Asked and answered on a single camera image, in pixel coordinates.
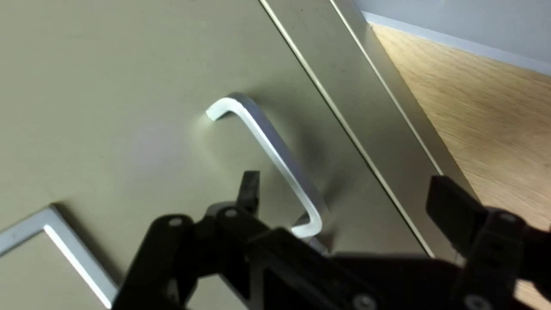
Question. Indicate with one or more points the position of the beige file drawer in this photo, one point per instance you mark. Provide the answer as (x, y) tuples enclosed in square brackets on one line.
[(113, 87)]

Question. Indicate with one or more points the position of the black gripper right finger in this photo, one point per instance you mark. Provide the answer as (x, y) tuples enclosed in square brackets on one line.
[(492, 252)]

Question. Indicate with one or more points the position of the beige metal file cabinet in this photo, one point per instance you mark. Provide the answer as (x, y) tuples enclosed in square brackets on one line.
[(366, 104)]

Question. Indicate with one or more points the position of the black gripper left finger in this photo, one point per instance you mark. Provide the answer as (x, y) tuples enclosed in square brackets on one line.
[(165, 264)]

